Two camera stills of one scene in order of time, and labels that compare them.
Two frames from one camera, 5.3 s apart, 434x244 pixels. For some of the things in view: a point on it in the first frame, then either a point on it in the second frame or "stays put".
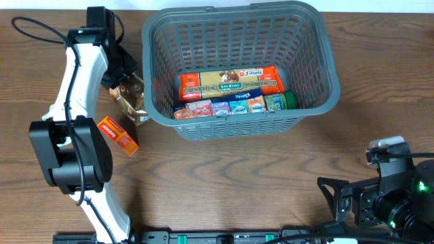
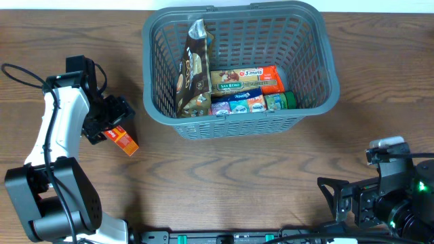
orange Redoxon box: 119,135 stays put
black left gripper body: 121,69 -> 108,112
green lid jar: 285,100 stays put
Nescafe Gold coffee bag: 129,95 -> 194,87
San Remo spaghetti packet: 205,85 stays put
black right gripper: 344,202 stays put
